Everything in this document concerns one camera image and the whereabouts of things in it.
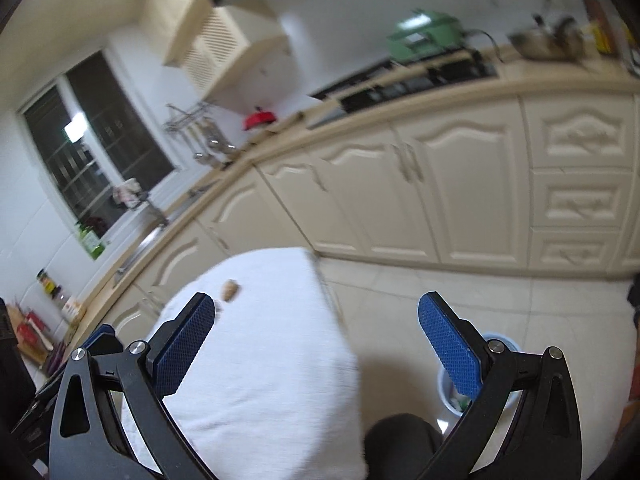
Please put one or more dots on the small brown potato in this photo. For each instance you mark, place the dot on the small brown potato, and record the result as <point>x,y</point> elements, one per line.
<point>230,291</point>

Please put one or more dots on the white towel table cover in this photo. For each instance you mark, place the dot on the white towel table cover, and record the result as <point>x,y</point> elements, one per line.
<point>270,360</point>

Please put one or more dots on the hanging metal ladle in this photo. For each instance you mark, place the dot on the hanging metal ladle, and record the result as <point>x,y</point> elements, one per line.
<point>225,146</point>
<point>200,155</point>

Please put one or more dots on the green electric cooker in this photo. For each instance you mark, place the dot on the green electric cooker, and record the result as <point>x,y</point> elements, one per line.
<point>425,35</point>

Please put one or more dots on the red pot lid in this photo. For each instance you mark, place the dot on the red pot lid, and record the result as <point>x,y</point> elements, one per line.
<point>260,119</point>

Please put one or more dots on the cloth draped on faucet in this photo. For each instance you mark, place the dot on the cloth draped on faucet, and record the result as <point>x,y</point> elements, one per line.
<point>126,192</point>

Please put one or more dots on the white bin with blue rim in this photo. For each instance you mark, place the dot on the white bin with blue rim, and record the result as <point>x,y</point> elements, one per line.
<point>447,390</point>

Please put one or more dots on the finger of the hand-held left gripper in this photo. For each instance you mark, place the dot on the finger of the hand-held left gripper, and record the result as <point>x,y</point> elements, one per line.
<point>97,332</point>
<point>109,346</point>

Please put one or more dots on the green dish soap bottle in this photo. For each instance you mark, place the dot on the green dish soap bottle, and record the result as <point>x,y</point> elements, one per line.
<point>92,241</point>

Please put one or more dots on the clear jar with white lid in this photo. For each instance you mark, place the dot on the clear jar with white lid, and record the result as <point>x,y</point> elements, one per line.
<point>70,306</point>

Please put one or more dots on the dark kitchen window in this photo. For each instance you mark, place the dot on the dark kitchen window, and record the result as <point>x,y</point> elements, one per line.
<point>100,125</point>

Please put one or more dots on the black gas stove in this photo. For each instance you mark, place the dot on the black gas stove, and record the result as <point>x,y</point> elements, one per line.
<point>400,85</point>

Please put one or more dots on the steel kitchen sink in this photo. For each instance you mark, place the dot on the steel kitchen sink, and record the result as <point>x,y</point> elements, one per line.
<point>145,242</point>

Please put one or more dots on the person's leg in dark trousers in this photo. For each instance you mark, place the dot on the person's leg in dark trousers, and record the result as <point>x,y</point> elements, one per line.
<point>400,445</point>

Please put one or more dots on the metal kitchen faucet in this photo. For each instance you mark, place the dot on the metal kitchen faucet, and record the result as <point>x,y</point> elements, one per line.
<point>152,207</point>

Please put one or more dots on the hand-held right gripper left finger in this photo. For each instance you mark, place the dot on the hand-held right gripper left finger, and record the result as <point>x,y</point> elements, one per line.
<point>182,347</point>

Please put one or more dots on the wooden cutting board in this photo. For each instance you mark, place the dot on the wooden cutting board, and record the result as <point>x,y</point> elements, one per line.
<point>15,317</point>

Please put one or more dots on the yellow label condiment bottle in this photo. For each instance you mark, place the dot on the yellow label condiment bottle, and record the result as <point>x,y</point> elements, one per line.
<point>47,282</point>

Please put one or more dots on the cream wall cupboard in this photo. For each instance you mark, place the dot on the cream wall cupboard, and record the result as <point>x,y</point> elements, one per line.
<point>215,45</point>

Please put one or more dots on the purple tray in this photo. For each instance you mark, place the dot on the purple tray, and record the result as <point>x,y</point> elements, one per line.
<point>55,359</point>

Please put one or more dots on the metal wall utensil rack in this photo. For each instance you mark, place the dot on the metal wall utensil rack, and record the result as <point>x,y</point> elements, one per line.
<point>187,117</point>

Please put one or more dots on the utensil holder with red utensils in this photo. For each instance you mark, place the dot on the utensil holder with red utensils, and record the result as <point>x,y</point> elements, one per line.
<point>32,332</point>

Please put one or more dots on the cream kitchen base cabinets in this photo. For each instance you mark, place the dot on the cream kitchen base cabinets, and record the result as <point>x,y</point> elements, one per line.
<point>450,185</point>

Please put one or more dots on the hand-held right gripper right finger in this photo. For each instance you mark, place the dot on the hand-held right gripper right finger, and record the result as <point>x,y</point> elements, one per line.
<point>450,347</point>

